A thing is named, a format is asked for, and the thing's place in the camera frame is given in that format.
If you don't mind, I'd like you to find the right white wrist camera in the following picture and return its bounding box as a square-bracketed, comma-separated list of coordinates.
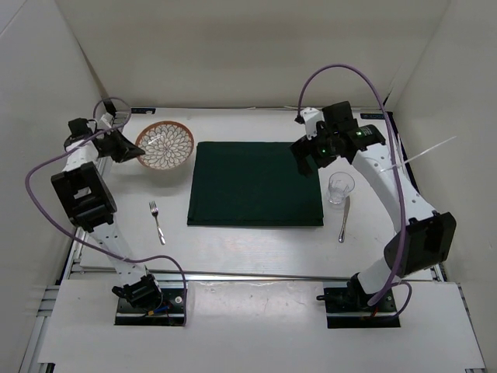
[294, 107, 324, 140]

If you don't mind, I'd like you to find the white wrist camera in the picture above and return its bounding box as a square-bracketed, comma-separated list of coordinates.
[294, 107, 324, 140]
[96, 113, 114, 131]

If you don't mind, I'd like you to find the clear drinking glass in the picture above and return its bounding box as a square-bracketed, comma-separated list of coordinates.
[328, 172, 356, 204]

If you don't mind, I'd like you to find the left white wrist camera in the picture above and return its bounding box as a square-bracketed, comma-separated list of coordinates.
[96, 113, 114, 131]

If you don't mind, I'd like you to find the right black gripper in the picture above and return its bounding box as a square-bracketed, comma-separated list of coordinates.
[290, 123, 339, 178]

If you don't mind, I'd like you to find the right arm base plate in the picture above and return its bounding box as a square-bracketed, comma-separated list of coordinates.
[316, 286, 401, 329]

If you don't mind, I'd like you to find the orange patterned plate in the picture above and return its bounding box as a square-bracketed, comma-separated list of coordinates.
[135, 120, 195, 170]

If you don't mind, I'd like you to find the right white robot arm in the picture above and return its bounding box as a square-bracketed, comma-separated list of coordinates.
[290, 102, 457, 311]

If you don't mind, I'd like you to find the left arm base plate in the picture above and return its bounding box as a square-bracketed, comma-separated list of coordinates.
[112, 282, 187, 326]

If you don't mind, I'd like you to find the silver fork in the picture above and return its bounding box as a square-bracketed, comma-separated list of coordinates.
[149, 201, 166, 246]

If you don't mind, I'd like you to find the dark green cloth napkin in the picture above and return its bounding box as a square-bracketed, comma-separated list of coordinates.
[187, 141, 324, 227]

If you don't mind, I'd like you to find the white zip tie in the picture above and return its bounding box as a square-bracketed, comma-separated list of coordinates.
[381, 136, 457, 173]

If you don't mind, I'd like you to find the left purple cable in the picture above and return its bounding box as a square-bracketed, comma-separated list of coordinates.
[24, 96, 190, 326]

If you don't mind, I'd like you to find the silver knife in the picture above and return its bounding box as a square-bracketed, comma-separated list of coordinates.
[338, 196, 351, 243]

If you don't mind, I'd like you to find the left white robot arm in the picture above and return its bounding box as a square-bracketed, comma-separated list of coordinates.
[50, 113, 163, 312]

